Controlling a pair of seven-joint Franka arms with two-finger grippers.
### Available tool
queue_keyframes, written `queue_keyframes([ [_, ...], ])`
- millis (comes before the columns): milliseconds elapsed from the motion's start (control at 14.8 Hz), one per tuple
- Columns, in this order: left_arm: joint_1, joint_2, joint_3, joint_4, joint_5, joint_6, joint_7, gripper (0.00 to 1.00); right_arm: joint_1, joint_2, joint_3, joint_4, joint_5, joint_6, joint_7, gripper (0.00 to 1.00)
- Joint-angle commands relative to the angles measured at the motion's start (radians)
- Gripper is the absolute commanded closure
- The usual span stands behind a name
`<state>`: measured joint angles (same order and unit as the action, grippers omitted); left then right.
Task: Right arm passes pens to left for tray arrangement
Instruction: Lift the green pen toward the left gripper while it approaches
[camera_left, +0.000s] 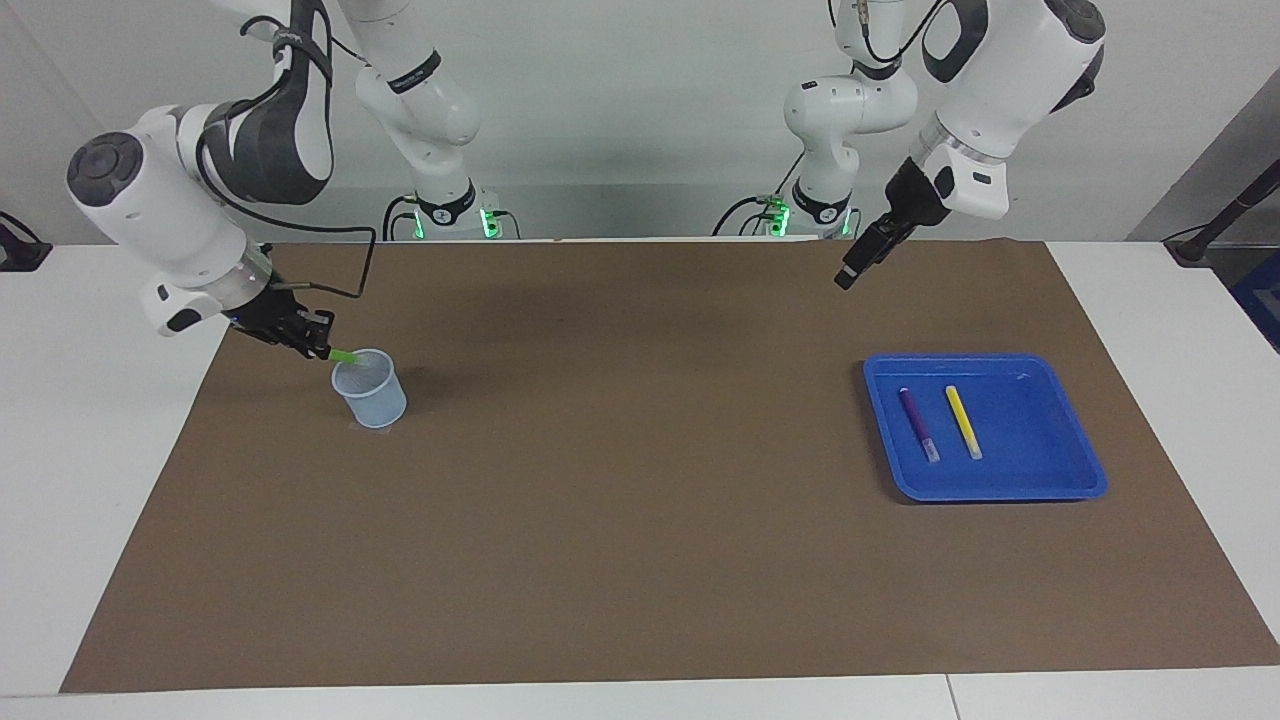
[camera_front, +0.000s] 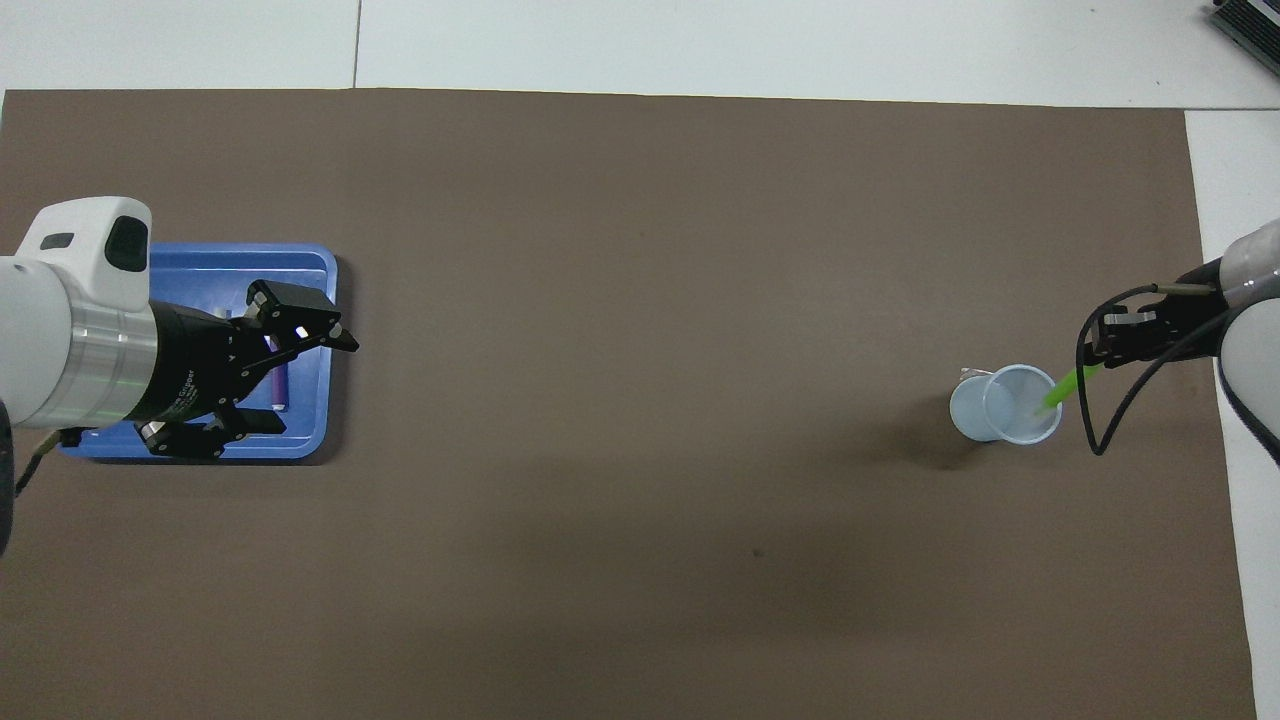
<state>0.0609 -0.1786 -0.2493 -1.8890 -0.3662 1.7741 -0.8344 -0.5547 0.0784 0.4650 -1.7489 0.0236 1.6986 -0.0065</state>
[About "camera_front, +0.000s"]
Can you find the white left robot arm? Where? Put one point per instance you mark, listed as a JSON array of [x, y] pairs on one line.
[[60, 320]]

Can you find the brown table mat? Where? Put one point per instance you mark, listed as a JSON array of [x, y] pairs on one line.
[[640, 400]]

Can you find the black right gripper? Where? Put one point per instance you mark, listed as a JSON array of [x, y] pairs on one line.
[[1190, 320]]

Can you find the dark grey ribbed device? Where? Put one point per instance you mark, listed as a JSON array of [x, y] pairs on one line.
[[1255, 25]]

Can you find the green pen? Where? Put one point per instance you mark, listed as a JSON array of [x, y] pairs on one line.
[[1068, 385]]

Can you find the blue plastic tray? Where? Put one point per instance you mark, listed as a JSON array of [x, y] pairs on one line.
[[300, 420]]

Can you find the translucent plastic cup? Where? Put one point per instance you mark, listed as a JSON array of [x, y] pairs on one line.
[[975, 410]]

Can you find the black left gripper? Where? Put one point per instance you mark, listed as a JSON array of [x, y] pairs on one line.
[[195, 365]]

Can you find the purple pen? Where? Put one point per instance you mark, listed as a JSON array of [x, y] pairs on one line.
[[279, 385]]

